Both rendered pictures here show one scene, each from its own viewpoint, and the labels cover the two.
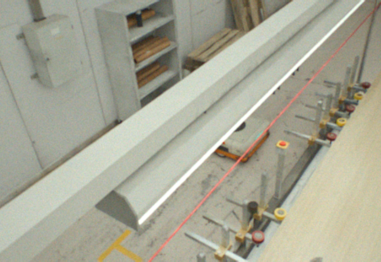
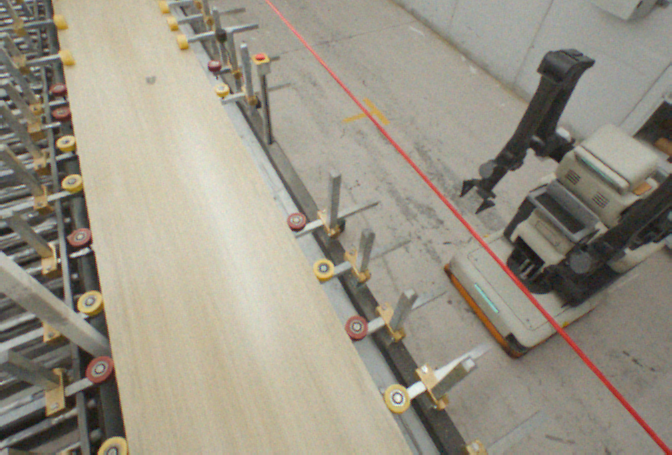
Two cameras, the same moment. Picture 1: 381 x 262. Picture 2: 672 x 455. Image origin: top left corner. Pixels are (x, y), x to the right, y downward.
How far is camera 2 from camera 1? 3.63 m
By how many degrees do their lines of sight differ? 74
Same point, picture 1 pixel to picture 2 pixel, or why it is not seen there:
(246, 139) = (476, 265)
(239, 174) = (426, 258)
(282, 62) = not seen: outside the picture
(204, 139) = not seen: outside the picture
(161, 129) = not seen: outside the picture
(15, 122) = (541, 5)
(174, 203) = (406, 167)
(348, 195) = (181, 151)
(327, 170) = (235, 160)
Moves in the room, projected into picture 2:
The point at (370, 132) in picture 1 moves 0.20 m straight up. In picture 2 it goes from (256, 285) to (250, 258)
